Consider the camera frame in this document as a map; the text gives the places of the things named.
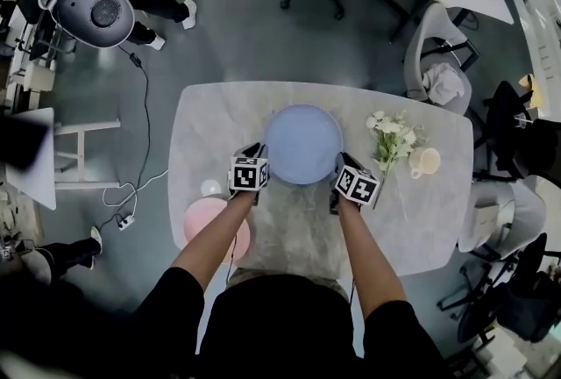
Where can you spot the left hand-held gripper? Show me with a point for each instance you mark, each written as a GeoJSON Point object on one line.
{"type": "Point", "coordinates": [245, 175]}

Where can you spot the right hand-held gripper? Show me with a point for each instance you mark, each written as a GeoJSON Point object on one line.
{"type": "Point", "coordinates": [357, 186]}

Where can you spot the blue plate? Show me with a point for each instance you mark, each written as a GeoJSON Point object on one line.
{"type": "Point", "coordinates": [302, 145]}

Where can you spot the pink plate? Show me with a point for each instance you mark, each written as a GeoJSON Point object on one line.
{"type": "Point", "coordinates": [197, 223]}

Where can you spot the person's left forearm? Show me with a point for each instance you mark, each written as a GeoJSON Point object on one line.
{"type": "Point", "coordinates": [210, 237]}

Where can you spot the person's right forearm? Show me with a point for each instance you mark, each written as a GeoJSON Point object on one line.
{"type": "Point", "coordinates": [372, 259]}

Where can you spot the white flower bouquet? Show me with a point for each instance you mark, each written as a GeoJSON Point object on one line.
{"type": "Point", "coordinates": [392, 136]}

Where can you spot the cream mug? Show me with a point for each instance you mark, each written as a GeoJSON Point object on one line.
{"type": "Point", "coordinates": [425, 162]}

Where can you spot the white cloth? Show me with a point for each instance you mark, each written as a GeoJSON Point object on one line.
{"type": "Point", "coordinates": [442, 83]}

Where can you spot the white power strip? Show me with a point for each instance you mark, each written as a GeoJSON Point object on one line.
{"type": "Point", "coordinates": [126, 223]}

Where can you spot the cardboard box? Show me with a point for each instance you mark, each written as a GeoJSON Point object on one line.
{"type": "Point", "coordinates": [486, 217]}

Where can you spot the grey shell chair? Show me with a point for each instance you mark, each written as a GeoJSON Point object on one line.
{"type": "Point", "coordinates": [431, 26]}
{"type": "Point", "coordinates": [521, 210]}

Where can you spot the person's black shirt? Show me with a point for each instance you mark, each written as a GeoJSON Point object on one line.
{"type": "Point", "coordinates": [280, 324]}

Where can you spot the yellow cloth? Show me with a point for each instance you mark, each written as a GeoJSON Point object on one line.
{"type": "Point", "coordinates": [528, 87]}

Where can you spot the grey pod device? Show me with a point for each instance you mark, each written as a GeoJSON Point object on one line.
{"type": "Point", "coordinates": [94, 11]}

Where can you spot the white side table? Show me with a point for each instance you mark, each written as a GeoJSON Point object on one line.
{"type": "Point", "coordinates": [39, 184]}

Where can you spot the white shelf unit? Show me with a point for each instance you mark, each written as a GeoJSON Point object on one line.
{"type": "Point", "coordinates": [541, 44]}

